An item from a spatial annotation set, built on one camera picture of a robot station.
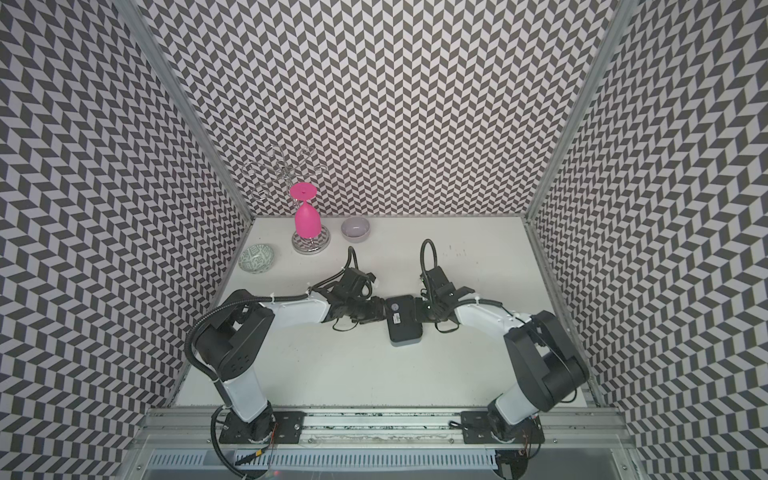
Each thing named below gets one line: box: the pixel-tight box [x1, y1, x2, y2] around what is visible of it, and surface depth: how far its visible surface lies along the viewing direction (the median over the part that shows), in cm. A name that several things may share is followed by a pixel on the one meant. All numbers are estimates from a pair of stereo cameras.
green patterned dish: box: [238, 244, 275, 275], surface depth 106 cm
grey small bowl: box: [341, 216, 371, 243], surface depth 111 cm
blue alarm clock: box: [386, 295, 423, 347], surface depth 90 cm
